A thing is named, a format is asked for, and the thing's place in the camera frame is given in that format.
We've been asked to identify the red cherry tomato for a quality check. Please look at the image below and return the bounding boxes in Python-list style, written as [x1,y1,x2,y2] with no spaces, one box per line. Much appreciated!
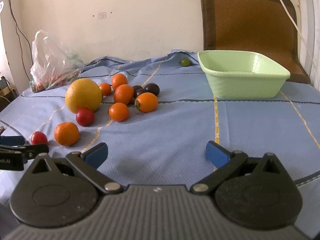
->
[76,108,95,127]
[31,131,48,145]

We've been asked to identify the orange mandarin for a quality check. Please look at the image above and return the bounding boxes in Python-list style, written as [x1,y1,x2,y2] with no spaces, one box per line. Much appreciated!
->
[111,73,127,90]
[113,84,135,105]
[54,122,80,146]

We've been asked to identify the large yellow grapefruit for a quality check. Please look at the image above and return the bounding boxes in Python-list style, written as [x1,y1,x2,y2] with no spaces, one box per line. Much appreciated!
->
[65,78,103,114]

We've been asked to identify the small orange kumquat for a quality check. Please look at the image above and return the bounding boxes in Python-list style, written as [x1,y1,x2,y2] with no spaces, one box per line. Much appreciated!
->
[99,82,112,96]

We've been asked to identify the orange tomato with stem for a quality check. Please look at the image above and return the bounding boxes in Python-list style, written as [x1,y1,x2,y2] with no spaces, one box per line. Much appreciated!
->
[135,92,158,113]

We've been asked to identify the dark plum small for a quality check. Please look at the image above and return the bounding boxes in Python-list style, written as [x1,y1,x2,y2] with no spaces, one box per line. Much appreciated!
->
[132,85,147,99]

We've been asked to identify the dark purple plum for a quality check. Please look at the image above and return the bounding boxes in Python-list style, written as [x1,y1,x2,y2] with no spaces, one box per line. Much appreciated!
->
[144,83,160,96]

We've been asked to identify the green lime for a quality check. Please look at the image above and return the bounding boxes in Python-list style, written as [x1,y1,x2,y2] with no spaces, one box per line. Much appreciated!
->
[180,58,191,67]

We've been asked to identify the blue tablecloth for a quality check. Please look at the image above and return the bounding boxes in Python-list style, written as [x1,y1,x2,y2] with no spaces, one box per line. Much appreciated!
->
[0,49,320,238]

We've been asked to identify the light green plastic basket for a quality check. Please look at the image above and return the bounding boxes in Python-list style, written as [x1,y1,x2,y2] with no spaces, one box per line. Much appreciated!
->
[197,50,291,100]

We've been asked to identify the clear plastic bag of fruit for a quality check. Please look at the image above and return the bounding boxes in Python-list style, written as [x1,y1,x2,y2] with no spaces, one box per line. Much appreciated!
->
[29,30,84,93]

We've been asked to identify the clutter of cables and boxes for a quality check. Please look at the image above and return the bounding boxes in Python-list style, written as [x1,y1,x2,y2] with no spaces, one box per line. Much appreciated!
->
[0,76,18,111]

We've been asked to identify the black wall cable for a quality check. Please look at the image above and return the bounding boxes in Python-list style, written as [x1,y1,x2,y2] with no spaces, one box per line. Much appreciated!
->
[2,0,34,81]

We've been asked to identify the white window frame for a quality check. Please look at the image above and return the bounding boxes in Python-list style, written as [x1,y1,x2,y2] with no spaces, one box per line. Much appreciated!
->
[298,0,320,90]

